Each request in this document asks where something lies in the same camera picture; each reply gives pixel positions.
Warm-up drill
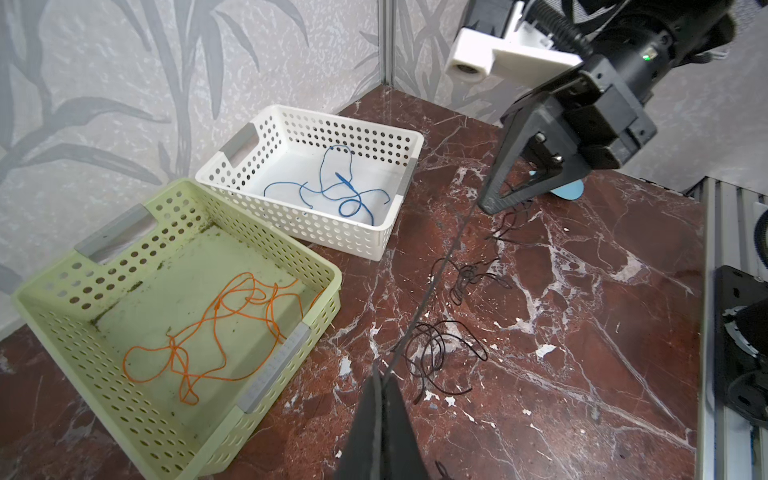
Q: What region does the black cable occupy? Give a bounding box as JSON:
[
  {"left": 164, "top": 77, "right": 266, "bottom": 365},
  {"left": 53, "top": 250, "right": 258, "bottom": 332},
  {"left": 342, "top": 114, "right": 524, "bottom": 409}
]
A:
[{"left": 383, "top": 179, "right": 541, "bottom": 404}]

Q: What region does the blue cable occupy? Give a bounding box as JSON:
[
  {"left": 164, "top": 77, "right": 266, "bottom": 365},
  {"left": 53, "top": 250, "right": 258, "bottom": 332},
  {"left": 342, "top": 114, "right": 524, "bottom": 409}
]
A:
[{"left": 262, "top": 143, "right": 392, "bottom": 227}]

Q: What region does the white perforated plastic basket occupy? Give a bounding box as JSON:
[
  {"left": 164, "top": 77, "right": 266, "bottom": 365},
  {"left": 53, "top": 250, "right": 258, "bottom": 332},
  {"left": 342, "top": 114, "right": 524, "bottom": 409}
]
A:
[{"left": 195, "top": 105, "right": 424, "bottom": 261}]

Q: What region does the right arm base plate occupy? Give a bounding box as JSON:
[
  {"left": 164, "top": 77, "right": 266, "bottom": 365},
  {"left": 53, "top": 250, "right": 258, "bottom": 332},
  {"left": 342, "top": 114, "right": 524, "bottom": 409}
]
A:
[{"left": 714, "top": 266, "right": 767, "bottom": 428}]

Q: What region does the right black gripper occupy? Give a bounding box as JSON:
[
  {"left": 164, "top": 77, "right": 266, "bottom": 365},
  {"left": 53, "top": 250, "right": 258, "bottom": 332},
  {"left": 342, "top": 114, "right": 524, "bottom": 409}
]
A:
[{"left": 478, "top": 55, "right": 657, "bottom": 215}]

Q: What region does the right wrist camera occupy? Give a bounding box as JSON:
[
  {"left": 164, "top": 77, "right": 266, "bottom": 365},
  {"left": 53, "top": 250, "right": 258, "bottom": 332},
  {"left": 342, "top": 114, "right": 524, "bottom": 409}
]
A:
[{"left": 445, "top": 1, "right": 582, "bottom": 88}]

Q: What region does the middle light green basket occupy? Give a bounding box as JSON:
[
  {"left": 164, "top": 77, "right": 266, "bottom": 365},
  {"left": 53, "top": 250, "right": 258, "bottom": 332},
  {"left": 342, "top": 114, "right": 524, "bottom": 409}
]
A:
[{"left": 13, "top": 179, "right": 342, "bottom": 479}]

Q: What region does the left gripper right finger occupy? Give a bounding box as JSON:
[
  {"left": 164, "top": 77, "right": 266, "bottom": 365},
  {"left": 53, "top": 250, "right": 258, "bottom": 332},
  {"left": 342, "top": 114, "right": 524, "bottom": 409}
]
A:
[{"left": 380, "top": 378, "right": 429, "bottom": 480}]

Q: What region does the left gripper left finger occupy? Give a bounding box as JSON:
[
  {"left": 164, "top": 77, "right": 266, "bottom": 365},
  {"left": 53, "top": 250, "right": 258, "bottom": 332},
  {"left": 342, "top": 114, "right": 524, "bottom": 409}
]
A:
[{"left": 334, "top": 371, "right": 382, "bottom": 479}]

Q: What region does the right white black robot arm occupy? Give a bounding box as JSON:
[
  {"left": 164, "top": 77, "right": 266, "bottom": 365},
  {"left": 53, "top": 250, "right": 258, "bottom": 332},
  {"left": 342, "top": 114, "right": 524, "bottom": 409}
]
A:
[{"left": 477, "top": 1, "right": 735, "bottom": 215}]

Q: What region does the orange cable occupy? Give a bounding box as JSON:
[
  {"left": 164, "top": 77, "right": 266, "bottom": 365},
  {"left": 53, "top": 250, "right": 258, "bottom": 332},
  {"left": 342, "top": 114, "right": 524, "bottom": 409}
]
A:
[{"left": 121, "top": 271, "right": 307, "bottom": 407}]

